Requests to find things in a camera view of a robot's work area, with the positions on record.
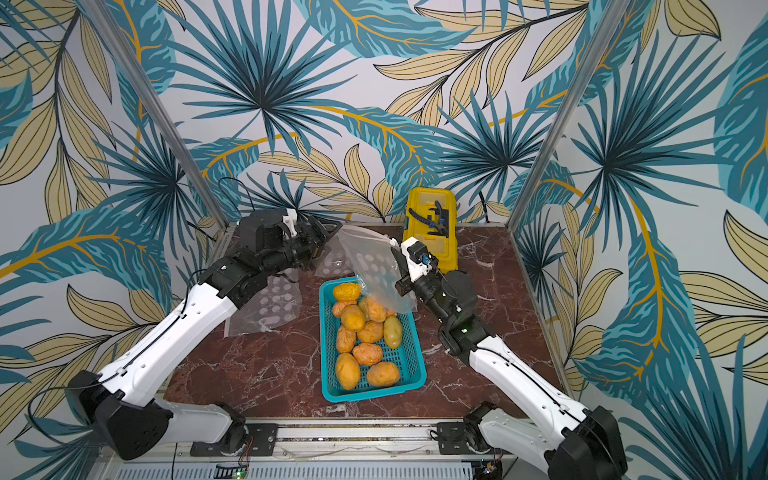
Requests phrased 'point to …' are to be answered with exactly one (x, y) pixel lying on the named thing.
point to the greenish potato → (392, 331)
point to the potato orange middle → (367, 354)
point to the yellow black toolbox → (432, 217)
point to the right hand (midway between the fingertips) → (396, 246)
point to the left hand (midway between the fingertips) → (339, 238)
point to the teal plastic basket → (407, 360)
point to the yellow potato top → (347, 291)
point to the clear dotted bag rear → (336, 263)
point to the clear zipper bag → (376, 267)
